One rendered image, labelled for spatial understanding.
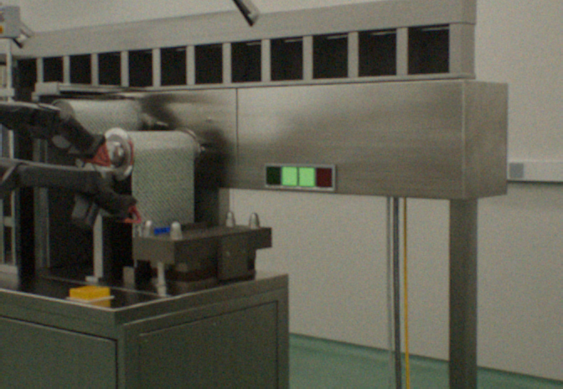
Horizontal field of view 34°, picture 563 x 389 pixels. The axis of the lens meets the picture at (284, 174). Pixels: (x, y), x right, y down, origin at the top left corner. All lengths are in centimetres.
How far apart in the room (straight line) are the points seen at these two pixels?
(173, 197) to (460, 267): 83
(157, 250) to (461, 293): 81
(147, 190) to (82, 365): 53
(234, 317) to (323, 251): 298
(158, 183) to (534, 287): 264
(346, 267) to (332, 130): 293
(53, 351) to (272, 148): 82
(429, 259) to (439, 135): 279
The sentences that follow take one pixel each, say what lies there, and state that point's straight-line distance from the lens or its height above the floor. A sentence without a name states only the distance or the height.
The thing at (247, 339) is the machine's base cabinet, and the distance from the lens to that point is 255.
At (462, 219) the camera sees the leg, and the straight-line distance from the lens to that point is 246.
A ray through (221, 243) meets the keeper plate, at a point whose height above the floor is 101.
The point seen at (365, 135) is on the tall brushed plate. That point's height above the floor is 130.
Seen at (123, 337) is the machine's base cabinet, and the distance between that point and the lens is 222.
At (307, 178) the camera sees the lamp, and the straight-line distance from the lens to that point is 252.
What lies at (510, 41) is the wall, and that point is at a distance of 480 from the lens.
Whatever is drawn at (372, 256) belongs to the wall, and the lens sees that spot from 524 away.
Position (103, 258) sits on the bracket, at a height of 96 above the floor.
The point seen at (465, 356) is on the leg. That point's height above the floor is 71.
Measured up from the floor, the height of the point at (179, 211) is 108.
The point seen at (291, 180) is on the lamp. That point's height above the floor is 117.
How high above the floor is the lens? 132
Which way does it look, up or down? 3 degrees down
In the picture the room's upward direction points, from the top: straight up
